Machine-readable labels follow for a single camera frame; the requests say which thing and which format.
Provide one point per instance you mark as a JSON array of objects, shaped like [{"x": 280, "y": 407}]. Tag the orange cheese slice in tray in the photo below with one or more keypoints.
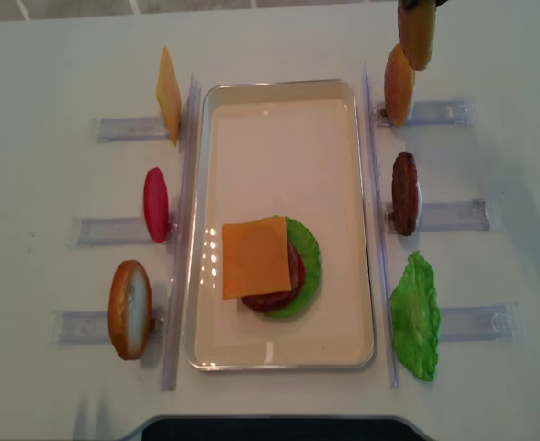
[{"x": 255, "y": 258}]

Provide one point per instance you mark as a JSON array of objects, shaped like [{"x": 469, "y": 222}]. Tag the upright red tomato slice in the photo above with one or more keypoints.
[{"x": 156, "y": 205}]

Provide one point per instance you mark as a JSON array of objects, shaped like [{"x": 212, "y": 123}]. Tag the clear bun holder strip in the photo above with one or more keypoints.
[
  {"x": 452, "y": 112},
  {"x": 71, "y": 328}
]

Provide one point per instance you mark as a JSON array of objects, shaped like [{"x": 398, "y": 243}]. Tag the clear lettuce holder strip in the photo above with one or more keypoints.
[{"x": 498, "y": 322}]

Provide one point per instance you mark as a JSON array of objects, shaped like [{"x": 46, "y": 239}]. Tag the dark base at bottom edge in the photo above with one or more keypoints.
[{"x": 279, "y": 428}]

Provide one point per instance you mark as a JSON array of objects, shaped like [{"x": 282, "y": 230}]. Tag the clear right bun holder strip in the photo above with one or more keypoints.
[{"x": 452, "y": 112}]

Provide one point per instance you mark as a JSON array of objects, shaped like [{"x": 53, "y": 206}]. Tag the brown meat patty in tray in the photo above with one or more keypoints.
[{"x": 265, "y": 303}]

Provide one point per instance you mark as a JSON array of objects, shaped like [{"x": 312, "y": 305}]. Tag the upright green lettuce leaf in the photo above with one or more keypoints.
[{"x": 416, "y": 318}]

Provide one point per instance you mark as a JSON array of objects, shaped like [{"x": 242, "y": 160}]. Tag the clear left bun holder strip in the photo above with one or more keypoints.
[{"x": 71, "y": 328}]

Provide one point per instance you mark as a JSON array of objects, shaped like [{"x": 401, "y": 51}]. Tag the clear patty holder strip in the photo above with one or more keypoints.
[{"x": 471, "y": 215}]

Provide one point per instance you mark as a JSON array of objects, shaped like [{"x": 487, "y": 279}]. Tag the clear tomato holder strip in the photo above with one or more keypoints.
[{"x": 93, "y": 232}]

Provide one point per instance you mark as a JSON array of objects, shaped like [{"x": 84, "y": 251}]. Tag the upright bun half on left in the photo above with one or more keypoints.
[{"x": 129, "y": 310}]

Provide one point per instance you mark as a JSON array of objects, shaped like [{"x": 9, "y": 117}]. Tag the upright bun on right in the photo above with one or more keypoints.
[{"x": 399, "y": 81}]

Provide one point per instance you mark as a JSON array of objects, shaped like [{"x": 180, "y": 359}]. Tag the green lettuce leaf in tray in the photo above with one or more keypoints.
[{"x": 309, "y": 251}]

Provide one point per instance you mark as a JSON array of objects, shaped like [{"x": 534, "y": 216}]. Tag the clear cheese holder strip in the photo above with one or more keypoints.
[{"x": 105, "y": 130}]

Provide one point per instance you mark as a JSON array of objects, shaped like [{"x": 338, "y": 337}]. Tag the upright brown meat patty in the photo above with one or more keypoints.
[{"x": 405, "y": 194}]

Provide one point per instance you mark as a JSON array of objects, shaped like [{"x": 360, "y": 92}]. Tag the upright cheese slice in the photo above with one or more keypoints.
[{"x": 169, "y": 96}]

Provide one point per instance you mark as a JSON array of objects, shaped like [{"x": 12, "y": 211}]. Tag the sesame top bun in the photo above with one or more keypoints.
[{"x": 416, "y": 31}]

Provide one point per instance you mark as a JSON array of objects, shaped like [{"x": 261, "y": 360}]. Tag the white rectangular tray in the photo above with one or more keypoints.
[{"x": 284, "y": 149}]

